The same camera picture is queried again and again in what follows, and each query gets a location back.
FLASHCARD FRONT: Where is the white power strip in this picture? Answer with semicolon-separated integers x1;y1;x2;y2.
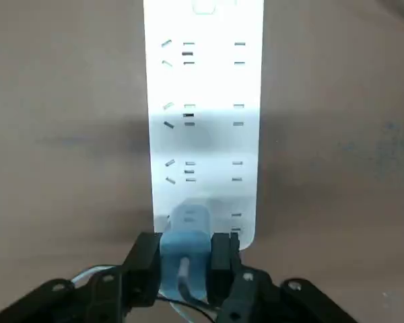
143;0;265;252

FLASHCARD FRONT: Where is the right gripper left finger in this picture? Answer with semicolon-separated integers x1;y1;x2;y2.
0;231;163;323

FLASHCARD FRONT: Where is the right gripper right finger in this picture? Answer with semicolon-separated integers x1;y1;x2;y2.
208;231;358;323

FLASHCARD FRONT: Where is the blue-cased phone charger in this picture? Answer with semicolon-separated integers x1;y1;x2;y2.
160;198;212;302

